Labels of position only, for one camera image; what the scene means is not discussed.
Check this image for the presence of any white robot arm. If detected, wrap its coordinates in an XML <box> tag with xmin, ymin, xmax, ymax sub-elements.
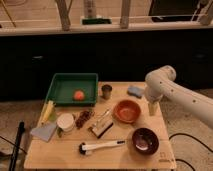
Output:
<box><xmin>145</xmin><ymin>65</ymin><xmax>213</xmax><ymax>129</ymax></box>

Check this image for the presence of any white dish brush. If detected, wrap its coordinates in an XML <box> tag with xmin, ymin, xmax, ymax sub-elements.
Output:
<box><xmin>79</xmin><ymin>140</ymin><xmax>125</xmax><ymax>155</ymax></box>

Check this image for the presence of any metal spoon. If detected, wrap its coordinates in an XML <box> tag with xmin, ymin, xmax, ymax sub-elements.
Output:
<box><xmin>92</xmin><ymin>109</ymin><xmax>110</xmax><ymax>127</ymax></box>

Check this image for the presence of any grey cloth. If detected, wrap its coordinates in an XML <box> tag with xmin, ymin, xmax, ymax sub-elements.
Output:
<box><xmin>30</xmin><ymin>122</ymin><xmax>57</xmax><ymax>142</ymax></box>

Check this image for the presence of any brown dried food piece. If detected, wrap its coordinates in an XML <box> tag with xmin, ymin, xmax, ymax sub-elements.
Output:
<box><xmin>75</xmin><ymin>110</ymin><xmax>94</xmax><ymax>129</ymax></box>

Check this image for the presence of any white round container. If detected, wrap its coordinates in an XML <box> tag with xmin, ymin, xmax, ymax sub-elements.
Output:
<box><xmin>56</xmin><ymin>113</ymin><xmax>75</xmax><ymax>132</ymax></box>

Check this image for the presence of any orange bowl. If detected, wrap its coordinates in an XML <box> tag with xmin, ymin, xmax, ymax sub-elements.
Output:
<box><xmin>113</xmin><ymin>100</ymin><xmax>141</xmax><ymax>123</ymax></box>

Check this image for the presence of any black cable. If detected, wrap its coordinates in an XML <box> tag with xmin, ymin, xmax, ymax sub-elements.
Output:
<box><xmin>168</xmin><ymin>132</ymin><xmax>213</xmax><ymax>171</ymax></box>

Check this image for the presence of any black pole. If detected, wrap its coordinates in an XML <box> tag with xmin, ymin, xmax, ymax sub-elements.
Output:
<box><xmin>9</xmin><ymin>122</ymin><xmax>25</xmax><ymax>171</ymax></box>

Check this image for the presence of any small metal cup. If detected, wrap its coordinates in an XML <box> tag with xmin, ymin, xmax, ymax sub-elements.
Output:
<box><xmin>101</xmin><ymin>84</ymin><xmax>112</xmax><ymax>100</ymax></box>

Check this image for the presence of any black and wood block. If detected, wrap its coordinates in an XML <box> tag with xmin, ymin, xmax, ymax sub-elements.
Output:
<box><xmin>88</xmin><ymin>120</ymin><xmax>113</xmax><ymax>138</ymax></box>

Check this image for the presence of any green plastic tray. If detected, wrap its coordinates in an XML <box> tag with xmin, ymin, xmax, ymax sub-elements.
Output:
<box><xmin>45</xmin><ymin>73</ymin><xmax>98</xmax><ymax>106</ymax></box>

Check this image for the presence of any green base block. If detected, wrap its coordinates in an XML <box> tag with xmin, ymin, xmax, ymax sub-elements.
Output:
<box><xmin>82</xmin><ymin>18</ymin><xmax>111</xmax><ymax>25</ymax></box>

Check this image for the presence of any orange ball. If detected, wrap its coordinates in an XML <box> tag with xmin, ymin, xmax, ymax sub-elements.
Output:
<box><xmin>73</xmin><ymin>90</ymin><xmax>85</xmax><ymax>101</ymax></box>

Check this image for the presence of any blue sponge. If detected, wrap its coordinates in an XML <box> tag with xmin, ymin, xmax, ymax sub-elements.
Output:
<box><xmin>127</xmin><ymin>86</ymin><xmax>144</xmax><ymax>98</ymax></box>

